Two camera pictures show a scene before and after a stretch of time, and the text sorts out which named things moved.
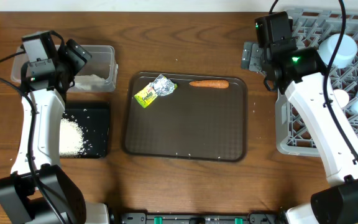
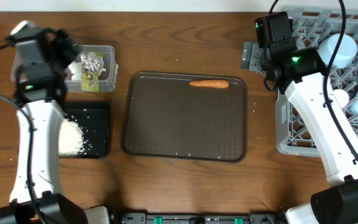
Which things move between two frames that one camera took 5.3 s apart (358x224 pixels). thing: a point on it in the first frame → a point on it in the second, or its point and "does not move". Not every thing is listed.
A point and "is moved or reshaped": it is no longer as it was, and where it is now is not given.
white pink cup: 342,97 does not move
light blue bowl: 345,53 does not move
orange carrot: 211,83 does not move
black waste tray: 93,118 does not move
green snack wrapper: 161,86 → 90,81
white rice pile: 71,137 does not move
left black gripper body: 71,63 → 63,56
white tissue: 89,82 is moved or reshaped
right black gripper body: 252,55 does not move
